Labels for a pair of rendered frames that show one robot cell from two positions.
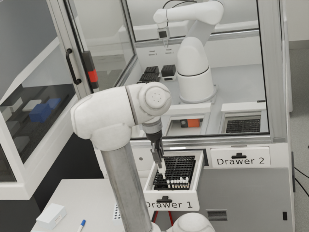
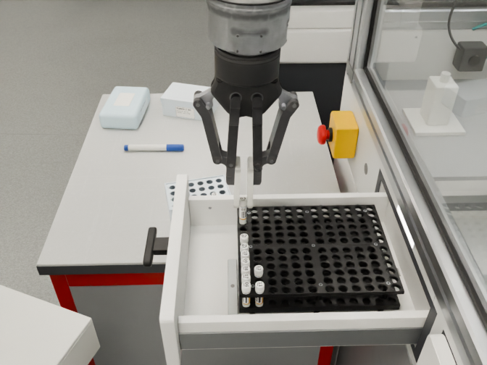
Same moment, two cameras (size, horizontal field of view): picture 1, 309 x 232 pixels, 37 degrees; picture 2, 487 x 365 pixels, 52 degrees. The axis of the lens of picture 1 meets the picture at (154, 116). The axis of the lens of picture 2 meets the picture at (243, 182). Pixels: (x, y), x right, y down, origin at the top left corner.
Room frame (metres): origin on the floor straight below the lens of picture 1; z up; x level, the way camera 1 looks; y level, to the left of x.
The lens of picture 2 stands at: (1.60, -0.48, 1.44)
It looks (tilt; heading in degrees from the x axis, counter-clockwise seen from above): 39 degrees down; 69
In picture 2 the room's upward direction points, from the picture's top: straight up
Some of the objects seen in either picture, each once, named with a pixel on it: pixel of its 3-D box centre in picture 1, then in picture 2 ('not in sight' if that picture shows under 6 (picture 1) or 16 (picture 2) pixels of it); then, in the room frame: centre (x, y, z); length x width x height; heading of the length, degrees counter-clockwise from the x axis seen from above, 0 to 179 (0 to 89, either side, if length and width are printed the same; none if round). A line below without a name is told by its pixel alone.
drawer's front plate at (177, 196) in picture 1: (167, 200); (178, 260); (1.70, 0.03, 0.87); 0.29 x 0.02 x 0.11; 70
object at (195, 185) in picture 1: (175, 173); (317, 261); (1.90, -0.04, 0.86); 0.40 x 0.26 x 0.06; 160
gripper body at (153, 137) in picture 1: (155, 137); (246, 79); (1.80, 0.02, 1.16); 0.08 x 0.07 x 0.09; 160
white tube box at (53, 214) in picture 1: (51, 216); (190, 101); (1.89, 0.63, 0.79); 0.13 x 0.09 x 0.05; 144
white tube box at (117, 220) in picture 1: (122, 213); (198, 198); (1.80, 0.26, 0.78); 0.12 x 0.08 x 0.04; 172
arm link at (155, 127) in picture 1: (151, 124); (248, 18); (1.80, 0.02, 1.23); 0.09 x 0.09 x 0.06
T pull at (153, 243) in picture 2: (164, 199); (158, 245); (1.67, 0.04, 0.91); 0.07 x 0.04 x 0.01; 70
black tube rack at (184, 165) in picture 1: (175, 174); (311, 260); (1.89, -0.04, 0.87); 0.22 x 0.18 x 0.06; 160
